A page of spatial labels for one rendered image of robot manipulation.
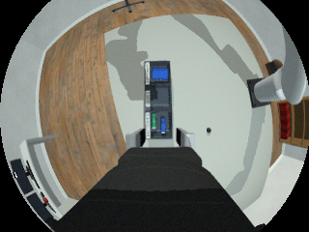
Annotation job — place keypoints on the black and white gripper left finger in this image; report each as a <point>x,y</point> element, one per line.
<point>136,139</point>

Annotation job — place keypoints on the black three-compartment bin rack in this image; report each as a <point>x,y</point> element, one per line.
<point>158,97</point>

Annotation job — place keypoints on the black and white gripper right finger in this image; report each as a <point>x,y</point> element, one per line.
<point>185,138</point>

